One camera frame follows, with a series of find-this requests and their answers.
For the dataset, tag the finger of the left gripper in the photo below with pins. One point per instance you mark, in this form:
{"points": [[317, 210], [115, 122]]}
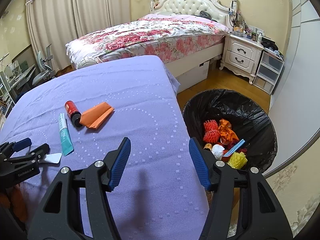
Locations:
{"points": [[38, 153], [20, 145]]}

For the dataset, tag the red small can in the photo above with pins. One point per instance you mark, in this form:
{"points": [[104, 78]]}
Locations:
{"points": [[73, 113]]}

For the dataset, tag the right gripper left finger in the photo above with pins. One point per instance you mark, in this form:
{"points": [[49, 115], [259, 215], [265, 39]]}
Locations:
{"points": [[75, 205]]}

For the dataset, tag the white sliding wardrobe door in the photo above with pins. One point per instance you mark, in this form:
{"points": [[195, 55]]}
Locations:
{"points": [[294, 109]]}

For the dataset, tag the yellow foam fruit net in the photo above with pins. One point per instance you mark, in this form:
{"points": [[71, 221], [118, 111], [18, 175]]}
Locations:
{"points": [[237, 160]]}

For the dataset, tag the beige curtains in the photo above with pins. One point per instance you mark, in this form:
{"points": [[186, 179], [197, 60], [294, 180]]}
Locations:
{"points": [[54, 23]]}

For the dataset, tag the yellow tube with black cap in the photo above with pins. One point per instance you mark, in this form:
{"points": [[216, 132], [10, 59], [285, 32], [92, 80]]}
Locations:
{"points": [[208, 147]]}

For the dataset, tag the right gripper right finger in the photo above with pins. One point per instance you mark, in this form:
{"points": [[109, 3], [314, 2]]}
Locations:
{"points": [[260, 213]]}

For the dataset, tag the clear plastic drawer unit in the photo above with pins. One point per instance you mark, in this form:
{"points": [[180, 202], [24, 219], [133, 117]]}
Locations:
{"points": [[268, 71]]}

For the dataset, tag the white two-drawer nightstand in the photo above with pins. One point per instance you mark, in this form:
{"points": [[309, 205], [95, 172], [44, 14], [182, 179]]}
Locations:
{"points": [[241, 56]]}

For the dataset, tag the orange paper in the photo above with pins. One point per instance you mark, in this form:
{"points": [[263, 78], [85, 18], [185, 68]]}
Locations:
{"points": [[94, 117]]}

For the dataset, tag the red foam fruit net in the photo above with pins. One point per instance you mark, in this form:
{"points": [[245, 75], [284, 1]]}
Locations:
{"points": [[211, 132]]}

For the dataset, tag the black lined trash bin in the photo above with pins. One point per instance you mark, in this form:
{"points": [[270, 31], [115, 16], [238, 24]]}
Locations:
{"points": [[248, 121]]}

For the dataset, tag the black clothes pile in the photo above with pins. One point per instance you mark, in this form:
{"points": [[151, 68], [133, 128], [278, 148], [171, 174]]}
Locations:
{"points": [[268, 43]]}

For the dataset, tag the white bed with floral cover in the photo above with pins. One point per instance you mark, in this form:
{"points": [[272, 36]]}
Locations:
{"points": [[182, 33]]}

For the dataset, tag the teal toothpaste tube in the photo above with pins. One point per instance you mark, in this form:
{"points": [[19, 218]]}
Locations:
{"points": [[66, 143]]}

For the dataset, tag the orange snack bag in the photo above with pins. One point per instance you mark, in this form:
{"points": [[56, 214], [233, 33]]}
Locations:
{"points": [[227, 135]]}

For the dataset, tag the white paper ball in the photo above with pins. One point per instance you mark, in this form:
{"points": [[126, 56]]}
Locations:
{"points": [[217, 151]]}

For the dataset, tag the grey desk chair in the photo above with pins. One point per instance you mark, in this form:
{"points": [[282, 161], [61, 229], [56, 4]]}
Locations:
{"points": [[45, 66]]}

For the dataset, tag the purple tablecloth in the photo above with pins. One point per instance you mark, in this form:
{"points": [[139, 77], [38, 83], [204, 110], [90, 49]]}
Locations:
{"points": [[159, 195]]}

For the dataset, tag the clutter on nightstand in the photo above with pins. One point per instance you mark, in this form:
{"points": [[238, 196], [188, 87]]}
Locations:
{"points": [[239, 26]]}

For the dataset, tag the white under-bed storage box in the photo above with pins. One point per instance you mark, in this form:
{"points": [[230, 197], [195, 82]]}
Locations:
{"points": [[193, 76]]}

